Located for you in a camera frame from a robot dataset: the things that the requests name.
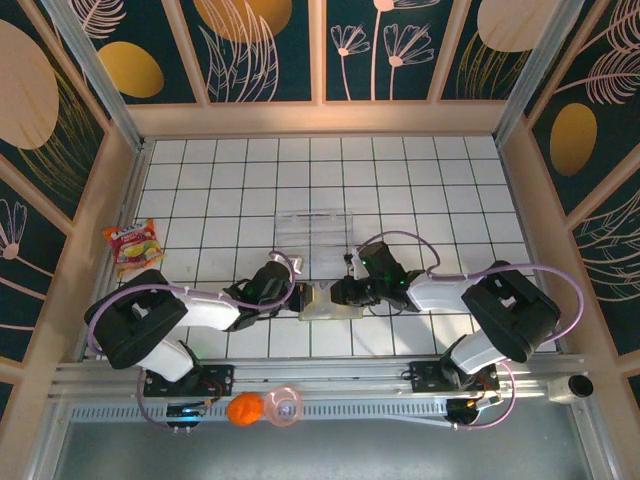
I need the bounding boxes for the white fixture with black hole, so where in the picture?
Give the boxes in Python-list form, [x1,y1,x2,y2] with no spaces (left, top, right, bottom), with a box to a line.
[547,373,595,404]

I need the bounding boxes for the white flat cable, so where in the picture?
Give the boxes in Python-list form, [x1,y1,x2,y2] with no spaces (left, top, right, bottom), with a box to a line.
[389,413,451,429]

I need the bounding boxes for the perforated metal cable tray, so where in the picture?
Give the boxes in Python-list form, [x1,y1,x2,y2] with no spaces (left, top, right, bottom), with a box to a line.
[67,399,451,429]

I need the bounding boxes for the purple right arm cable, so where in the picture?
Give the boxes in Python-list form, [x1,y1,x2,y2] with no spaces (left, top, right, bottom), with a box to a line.
[357,229,586,432]

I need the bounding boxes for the pink translucent cup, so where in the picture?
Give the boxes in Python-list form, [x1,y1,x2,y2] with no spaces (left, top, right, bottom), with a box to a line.
[263,384,304,428]

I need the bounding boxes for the red orange snack packet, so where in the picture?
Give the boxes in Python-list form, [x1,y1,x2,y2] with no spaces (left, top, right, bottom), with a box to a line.
[102,217,166,279]

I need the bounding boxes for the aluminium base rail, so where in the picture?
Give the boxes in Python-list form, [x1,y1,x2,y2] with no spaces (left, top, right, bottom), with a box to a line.
[47,352,586,401]

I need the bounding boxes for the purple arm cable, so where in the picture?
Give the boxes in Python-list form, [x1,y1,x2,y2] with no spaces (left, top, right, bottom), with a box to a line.
[85,248,299,432]
[357,229,586,432]

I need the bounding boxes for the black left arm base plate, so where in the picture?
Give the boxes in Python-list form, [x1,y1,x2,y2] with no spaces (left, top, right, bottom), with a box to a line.
[143,363,236,399]

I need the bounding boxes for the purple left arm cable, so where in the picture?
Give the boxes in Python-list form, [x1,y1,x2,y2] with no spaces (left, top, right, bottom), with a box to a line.
[85,248,299,432]

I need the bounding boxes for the aluminium corner post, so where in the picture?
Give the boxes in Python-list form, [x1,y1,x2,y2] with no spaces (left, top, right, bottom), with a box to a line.
[492,0,584,146]
[39,0,147,151]

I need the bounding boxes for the clear plastic organizer box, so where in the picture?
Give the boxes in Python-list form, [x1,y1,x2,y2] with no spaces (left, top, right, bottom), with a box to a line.
[273,209,355,269]

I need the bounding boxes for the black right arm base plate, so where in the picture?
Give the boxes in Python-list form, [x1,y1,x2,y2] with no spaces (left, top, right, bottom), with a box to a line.
[408,359,501,396]

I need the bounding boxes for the orange ball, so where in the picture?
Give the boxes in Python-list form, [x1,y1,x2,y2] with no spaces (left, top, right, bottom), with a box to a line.
[225,392,265,427]

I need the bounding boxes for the green card holder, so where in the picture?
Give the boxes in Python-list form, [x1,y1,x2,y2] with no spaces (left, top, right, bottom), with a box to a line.
[298,279,366,322]

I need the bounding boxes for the black controller board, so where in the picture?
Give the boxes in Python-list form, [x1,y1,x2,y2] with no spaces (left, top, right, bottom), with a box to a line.
[444,397,501,432]
[167,402,211,434]

